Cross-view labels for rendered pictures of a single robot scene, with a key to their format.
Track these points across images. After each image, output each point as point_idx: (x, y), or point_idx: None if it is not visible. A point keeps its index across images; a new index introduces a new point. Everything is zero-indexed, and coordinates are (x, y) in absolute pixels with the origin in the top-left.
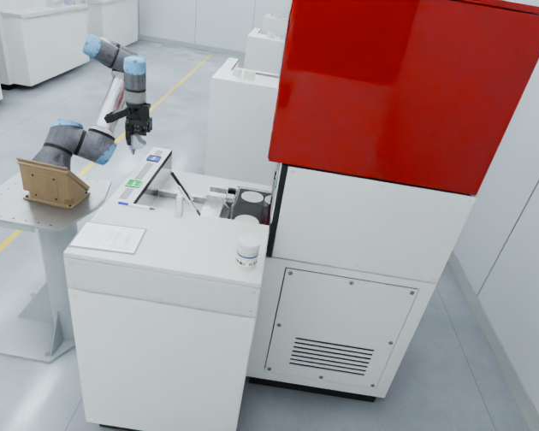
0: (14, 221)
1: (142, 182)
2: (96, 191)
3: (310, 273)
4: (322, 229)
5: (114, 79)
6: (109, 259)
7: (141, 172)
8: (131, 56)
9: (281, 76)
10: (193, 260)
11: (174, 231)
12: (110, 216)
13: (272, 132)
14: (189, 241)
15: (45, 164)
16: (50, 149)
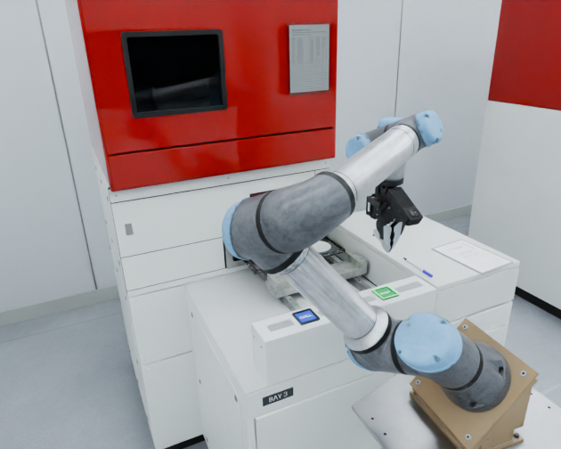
0: (548, 400)
1: (374, 289)
2: (396, 394)
3: None
4: None
5: (313, 249)
6: (483, 244)
7: None
8: (394, 119)
9: (335, 77)
10: (421, 224)
11: (410, 240)
12: (452, 270)
13: (334, 129)
14: (408, 232)
15: (493, 338)
16: (475, 343)
